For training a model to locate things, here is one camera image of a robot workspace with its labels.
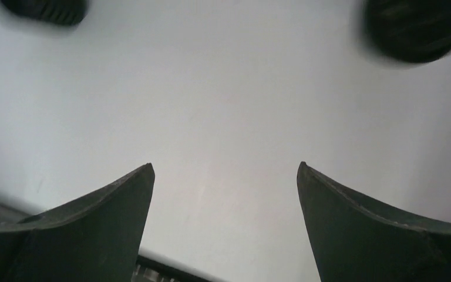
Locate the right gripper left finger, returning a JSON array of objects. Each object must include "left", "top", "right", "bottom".
[{"left": 0, "top": 163, "right": 155, "bottom": 281}]

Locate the stack of black cups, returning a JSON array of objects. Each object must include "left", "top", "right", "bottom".
[{"left": 362, "top": 1, "right": 451, "bottom": 64}]

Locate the stack of black lids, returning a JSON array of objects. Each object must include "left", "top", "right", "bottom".
[{"left": 0, "top": 0, "right": 90, "bottom": 27}]

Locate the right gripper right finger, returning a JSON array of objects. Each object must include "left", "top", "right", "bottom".
[{"left": 297, "top": 162, "right": 451, "bottom": 281}]

